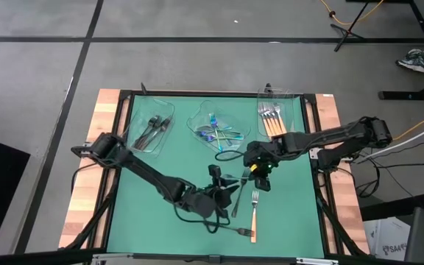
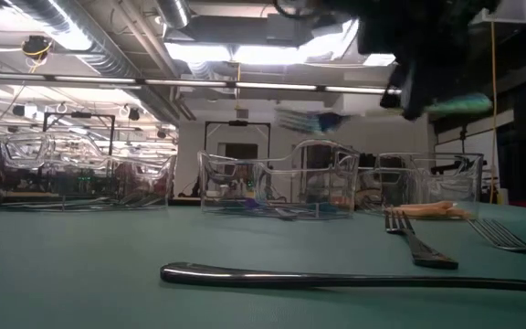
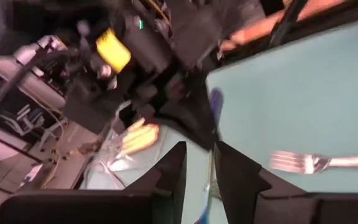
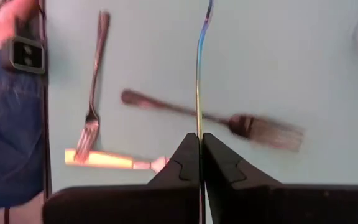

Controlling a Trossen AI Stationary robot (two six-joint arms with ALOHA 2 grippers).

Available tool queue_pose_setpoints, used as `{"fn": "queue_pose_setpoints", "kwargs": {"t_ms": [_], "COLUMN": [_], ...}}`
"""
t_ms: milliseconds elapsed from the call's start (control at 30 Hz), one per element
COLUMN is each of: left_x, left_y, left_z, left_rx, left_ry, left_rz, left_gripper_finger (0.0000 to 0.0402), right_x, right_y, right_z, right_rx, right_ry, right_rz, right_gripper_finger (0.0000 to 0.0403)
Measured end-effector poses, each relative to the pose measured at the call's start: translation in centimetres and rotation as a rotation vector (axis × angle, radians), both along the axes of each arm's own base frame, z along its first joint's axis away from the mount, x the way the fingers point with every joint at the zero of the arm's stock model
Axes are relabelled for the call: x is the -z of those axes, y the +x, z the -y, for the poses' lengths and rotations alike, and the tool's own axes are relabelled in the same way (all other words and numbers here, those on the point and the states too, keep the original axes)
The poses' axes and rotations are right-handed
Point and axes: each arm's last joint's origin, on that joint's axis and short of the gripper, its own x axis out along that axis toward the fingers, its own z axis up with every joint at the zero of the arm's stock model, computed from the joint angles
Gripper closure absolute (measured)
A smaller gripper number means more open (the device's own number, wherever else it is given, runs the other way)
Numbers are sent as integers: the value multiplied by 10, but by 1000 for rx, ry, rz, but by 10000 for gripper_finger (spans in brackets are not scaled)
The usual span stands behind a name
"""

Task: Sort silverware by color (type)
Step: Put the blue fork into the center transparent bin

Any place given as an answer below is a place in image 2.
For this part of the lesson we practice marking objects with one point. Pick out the iridescent rainbow fork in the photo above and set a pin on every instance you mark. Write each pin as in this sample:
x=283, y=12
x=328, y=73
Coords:
x=249, y=204
x=459, y=104

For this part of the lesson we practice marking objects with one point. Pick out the ceiling tube light strip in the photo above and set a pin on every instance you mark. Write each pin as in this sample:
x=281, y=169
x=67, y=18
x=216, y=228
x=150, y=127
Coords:
x=176, y=82

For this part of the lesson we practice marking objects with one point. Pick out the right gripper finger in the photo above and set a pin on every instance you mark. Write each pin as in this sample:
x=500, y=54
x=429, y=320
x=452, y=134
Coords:
x=409, y=98

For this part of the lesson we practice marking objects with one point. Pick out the clear plastic bin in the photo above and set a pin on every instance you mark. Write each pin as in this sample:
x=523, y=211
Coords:
x=473, y=183
x=290, y=155
x=85, y=151

